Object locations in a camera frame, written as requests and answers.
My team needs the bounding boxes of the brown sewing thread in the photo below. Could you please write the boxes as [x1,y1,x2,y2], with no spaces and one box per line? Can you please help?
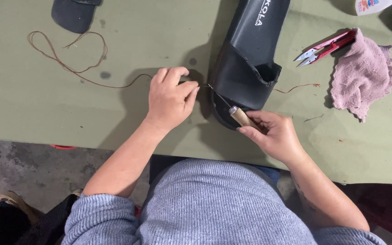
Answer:
[27,31,321,94]

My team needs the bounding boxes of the person's right hand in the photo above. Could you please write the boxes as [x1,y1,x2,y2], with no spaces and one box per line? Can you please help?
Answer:
[237,110,306,167]

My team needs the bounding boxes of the black sandal sole piece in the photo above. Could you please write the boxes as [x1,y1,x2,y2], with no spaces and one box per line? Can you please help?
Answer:
[51,0,103,34]

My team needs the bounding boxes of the olive green table cover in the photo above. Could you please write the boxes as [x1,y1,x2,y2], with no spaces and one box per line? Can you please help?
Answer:
[0,0,392,186]

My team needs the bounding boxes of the wooden handled awl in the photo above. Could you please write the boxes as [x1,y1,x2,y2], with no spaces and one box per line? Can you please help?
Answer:
[208,83,264,132]

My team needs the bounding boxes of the pink towel cloth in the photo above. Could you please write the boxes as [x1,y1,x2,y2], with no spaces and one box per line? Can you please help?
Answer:
[330,28,392,123]

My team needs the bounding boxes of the black slide sandal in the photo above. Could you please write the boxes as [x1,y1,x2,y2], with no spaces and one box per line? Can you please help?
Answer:
[210,0,291,131]

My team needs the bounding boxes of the black fabric garment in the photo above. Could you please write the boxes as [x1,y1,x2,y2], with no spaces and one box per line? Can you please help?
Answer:
[0,194,79,245]

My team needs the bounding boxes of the grey ribbed sweater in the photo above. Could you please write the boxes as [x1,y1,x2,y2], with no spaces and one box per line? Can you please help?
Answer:
[61,158,387,245]

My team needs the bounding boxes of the red thread snips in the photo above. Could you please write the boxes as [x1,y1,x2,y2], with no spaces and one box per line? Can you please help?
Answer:
[295,29,357,67]

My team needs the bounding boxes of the dark red cloth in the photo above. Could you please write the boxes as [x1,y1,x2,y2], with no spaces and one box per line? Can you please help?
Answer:
[336,184,392,245]

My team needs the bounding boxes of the white printed label piece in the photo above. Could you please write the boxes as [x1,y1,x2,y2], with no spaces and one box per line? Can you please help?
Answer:
[355,0,392,16]

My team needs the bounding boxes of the person's left hand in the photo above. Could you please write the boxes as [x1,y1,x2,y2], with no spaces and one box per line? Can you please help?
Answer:
[147,66,201,132]

